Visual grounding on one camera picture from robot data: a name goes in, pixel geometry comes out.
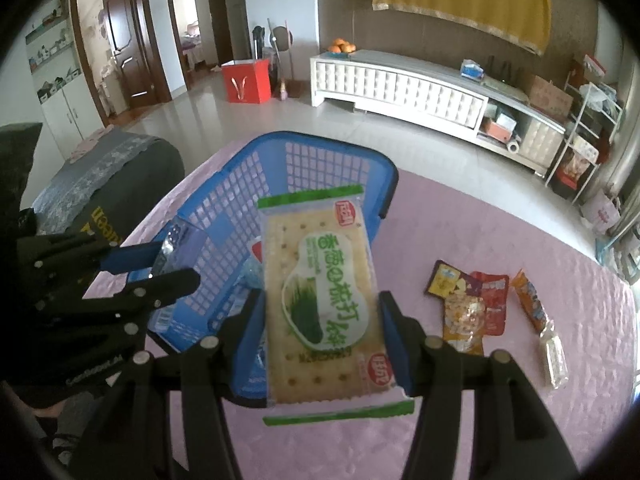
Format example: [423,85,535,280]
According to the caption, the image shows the black router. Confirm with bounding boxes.
[487,57,521,86]

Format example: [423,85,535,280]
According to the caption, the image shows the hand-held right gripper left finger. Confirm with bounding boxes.
[70,287,268,480]

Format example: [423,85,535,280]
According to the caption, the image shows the dark snack packet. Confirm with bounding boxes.
[424,260,463,298]

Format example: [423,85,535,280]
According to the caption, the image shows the person's left forearm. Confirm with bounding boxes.
[30,402,63,423]

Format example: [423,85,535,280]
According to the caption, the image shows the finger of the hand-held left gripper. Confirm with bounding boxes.
[35,268,202,336]
[17,232,168,281]

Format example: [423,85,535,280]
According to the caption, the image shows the brown cardboard box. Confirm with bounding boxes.
[527,74,575,117]

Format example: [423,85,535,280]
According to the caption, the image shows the white shelf rack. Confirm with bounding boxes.
[545,55,626,201]

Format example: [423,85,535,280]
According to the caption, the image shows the broom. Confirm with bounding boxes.
[267,17,291,100]

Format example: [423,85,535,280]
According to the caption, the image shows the red snack packet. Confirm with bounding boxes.
[467,271,511,336]

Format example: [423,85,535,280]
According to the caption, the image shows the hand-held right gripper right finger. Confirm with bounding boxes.
[377,290,581,480]

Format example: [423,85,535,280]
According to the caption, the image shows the blue plastic basket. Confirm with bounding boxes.
[132,131,400,408]

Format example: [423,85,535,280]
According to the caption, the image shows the blue bread packet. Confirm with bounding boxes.
[240,260,266,291]
[149,217,202,281]

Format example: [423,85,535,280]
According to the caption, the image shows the pink cloth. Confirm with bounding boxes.
[67,130,108,161]

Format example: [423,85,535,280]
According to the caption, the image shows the white wall shelf cabinet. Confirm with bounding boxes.
[25,0,88,146]

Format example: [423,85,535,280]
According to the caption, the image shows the white pink shopping bag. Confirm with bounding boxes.
[582,192,623,236]

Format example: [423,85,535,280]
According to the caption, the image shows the green cracker packet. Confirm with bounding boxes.
[256,185,415,426]

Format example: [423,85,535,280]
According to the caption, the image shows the brown wooden door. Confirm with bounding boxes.
[102,0,158,106]

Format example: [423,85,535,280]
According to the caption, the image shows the grey lace sofa cover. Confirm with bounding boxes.
[32,127,161,233]

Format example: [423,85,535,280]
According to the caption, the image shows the red gift bag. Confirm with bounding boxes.
[221,58,273,105]

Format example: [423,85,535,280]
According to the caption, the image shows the white TV cabinet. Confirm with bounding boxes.
[309,50,568,177]

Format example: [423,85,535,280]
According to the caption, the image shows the dark cloth yellow crown print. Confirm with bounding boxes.
[65,137,186,246]

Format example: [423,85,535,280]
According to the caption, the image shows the pink tablecloth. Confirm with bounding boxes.
[82,140,640,480]

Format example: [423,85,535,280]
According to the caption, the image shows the orange striped snack packet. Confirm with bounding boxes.
[511,269,548,333]

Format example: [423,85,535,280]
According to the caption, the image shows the white cracker packet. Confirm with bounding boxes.
[537,320,570,390]

